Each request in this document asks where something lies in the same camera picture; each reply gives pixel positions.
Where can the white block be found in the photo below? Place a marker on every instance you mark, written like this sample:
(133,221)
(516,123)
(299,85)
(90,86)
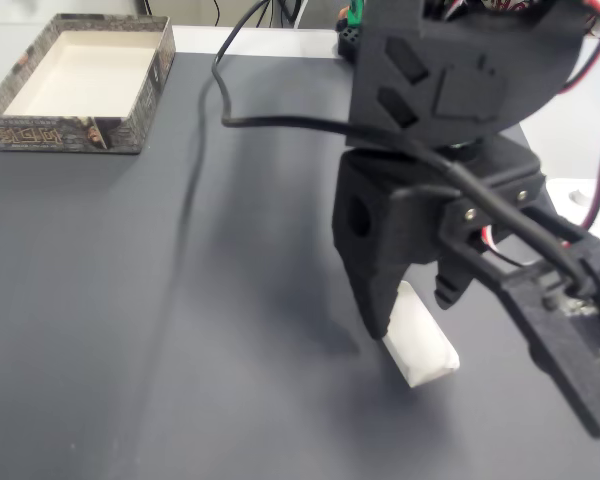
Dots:
(425,345)

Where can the white flat device with buttons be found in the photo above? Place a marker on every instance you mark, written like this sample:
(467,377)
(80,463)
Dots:
(562,187)

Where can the grey desk mat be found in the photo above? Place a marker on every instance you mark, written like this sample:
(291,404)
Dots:
(130,300)

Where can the stone-patterned cardboard box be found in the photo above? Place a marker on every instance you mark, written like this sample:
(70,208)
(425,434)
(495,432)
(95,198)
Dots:
(80,136)

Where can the green clamp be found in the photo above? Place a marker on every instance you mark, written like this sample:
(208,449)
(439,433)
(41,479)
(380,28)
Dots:
(355,14)

